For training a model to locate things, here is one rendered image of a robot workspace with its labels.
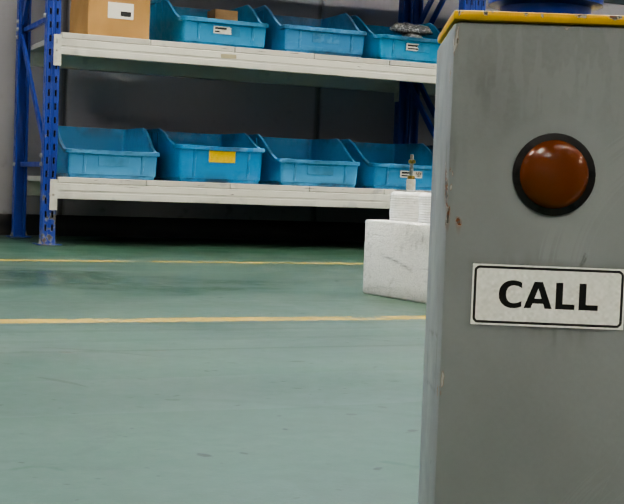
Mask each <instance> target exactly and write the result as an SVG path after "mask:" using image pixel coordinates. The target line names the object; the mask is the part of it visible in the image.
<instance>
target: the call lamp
mask: <svg viewBox="0 0 624 504"><path fill-rule="evenodd" d="M588 178H589V169H588V165H587V162H586V160H585V158H584V156H583V155H582V153H581V152H580V151H579V150H578V149H577V148H576V147H575V146H573V145H571V144H570V143H567V142H564V141H559V140H549V141H545V142H542V143H540V144H538V145H536V146H535V147H533V148H532V149H531V150H530V151H529V152H528V153H527V154H526V156H525V158H524V159H523V162H522V165H521V168H520V181H521V185H522V188H523V190H524V192H525V194H526V195H527V196H528V198H529V199H531V200H532V201H533V202H534V203H536V204H537V205H539V206H542V207H544V208H550V209H560V208H563V207H567V206H569V205H571V204H573V203H574V202H575V201H577V200H578V199H579V198H580V196H581V195H582V194H583V192H584V191H585V189H586V186H587V183H588Z"/></svg>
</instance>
